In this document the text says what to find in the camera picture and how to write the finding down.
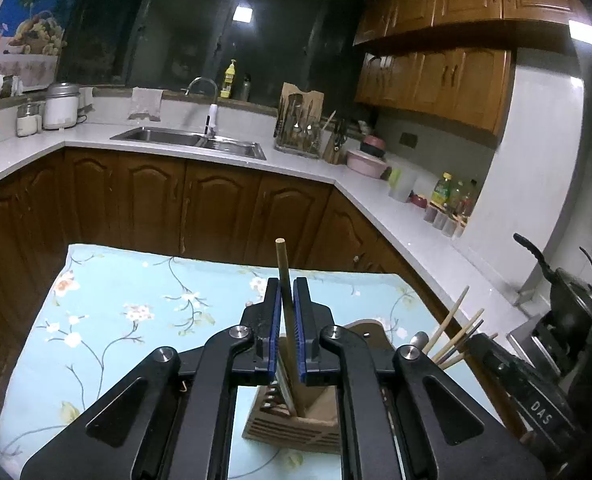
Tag pink basin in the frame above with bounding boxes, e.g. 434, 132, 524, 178
346, 150, 389, 179

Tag row of spice jars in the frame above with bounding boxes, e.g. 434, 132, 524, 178
423, 205, 469, 238

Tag tropical fruit wall poster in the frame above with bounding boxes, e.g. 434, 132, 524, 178
0, 0, 92, 92

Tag hanging dishcloth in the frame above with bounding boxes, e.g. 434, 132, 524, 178
127, 86, 163, 122

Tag light blue floral tablecloth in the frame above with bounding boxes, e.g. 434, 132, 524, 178
0, 244, 437, 480

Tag wooden cutting board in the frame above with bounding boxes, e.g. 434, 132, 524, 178
280, 81, 324, 126

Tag wooden utensil holder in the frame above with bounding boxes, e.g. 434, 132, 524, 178
242, 319, 394, 457

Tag yellow dish soap bottle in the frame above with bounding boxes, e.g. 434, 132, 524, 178
219, 59, 237, 99

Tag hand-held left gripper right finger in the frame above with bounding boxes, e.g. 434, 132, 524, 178
293, 277, 546, 480

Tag glass storage jar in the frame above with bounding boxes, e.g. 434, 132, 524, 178
16, 102, 43, 138

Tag dark red pot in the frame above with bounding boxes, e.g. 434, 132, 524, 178
360, 134, 387, 158

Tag white plastic pitcher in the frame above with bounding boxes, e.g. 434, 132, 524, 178
388, 157, 419, 203

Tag dark kitchen window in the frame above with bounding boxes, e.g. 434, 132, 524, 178
56, 0, 367, 103

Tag gas stove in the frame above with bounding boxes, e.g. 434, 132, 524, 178
506, 310, 569, 378

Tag dark sauce bottles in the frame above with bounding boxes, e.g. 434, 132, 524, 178
453, 179, 479, 221

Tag wire utensil rack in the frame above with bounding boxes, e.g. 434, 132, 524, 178
275, 105, 323, 158

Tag white electric cooker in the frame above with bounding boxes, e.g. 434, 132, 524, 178
42, 82, 81, 131

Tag wooden wall cabinets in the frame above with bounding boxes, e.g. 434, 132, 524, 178
353, 0, 576, 136

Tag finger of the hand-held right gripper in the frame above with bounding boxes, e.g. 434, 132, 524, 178
468, 332, 532, 402

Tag wooden base cabinets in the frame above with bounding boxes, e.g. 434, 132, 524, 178
0, 147, 501, 411

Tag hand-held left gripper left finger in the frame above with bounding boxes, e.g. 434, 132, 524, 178
21, 277, 283, 480

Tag grey chopstick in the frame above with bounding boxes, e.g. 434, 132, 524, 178
436, 319, 485, 365

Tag steel kitchen sink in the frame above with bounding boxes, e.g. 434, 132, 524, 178
110, 126, 267, 161

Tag kitchen faucet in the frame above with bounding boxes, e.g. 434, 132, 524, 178
185, 76, 220, 138

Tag black wok with lid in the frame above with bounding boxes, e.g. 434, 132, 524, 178
513, 232, 592, 341

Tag wooden knife block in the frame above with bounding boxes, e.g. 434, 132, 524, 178
323, 119, 349, 165

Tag wooden chopstick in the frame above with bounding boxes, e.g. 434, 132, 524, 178
421, 285, 470, 355
441, 332, 499, 370
432, 308, 485, 360
275, 238, 307, 418

